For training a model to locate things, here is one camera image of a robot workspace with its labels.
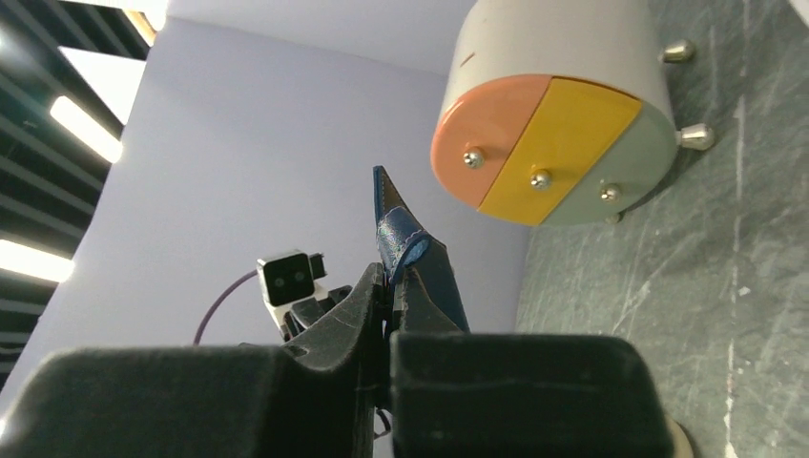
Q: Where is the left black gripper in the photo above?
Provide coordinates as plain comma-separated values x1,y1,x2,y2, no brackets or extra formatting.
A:
280,285,352,342

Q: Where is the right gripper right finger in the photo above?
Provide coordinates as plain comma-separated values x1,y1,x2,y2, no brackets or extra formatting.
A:
393,267,465,333

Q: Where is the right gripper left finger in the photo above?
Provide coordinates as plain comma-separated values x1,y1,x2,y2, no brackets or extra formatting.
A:
280,262,385,380

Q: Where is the blue leather card holder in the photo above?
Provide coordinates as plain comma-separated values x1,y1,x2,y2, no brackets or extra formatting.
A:
373,165,469,332

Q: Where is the round pastel drawer cabinet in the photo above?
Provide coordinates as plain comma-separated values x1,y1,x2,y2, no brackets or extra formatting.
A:
430,1,715,226

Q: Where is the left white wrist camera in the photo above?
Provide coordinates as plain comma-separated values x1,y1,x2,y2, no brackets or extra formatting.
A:
256,249,327,330

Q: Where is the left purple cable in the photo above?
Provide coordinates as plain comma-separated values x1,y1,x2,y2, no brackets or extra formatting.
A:
192,269,261,346

